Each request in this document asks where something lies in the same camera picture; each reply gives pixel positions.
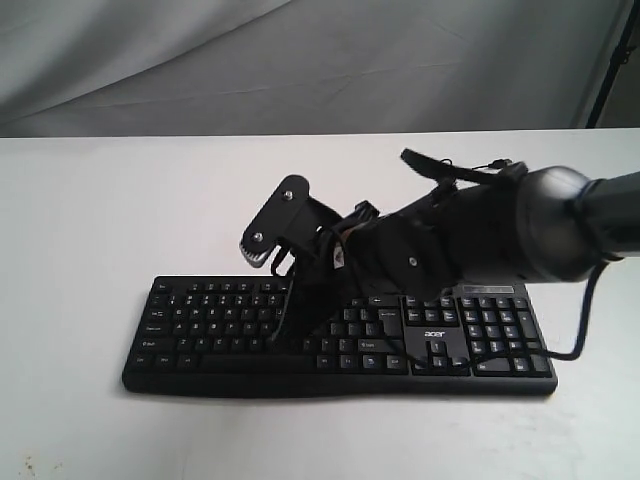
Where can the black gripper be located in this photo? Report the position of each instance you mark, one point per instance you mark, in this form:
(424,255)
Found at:
(325,276)

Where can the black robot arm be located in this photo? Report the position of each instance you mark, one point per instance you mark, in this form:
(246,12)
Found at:
(545,226)

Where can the black acer keyboard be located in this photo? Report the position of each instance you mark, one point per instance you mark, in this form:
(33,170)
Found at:
(209,336)

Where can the grey backdrop cloth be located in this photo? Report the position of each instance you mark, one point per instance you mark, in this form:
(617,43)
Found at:
(169,68)

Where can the black tripod stand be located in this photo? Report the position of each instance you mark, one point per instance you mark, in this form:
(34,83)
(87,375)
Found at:
(619,57)

